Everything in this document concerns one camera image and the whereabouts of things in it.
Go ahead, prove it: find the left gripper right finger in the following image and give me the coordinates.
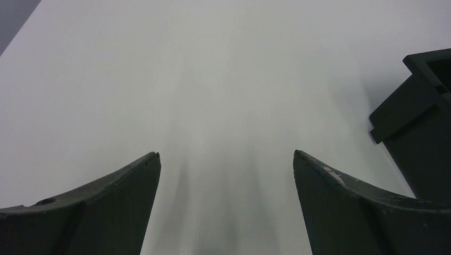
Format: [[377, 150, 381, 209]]
[[293, 150, 450, 254]]

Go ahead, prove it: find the black plastic bin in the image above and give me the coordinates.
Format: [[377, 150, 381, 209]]
[[369, 49, 450, 205]]

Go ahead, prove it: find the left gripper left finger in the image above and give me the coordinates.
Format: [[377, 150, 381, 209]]
[[1, 152, 161, 254]]

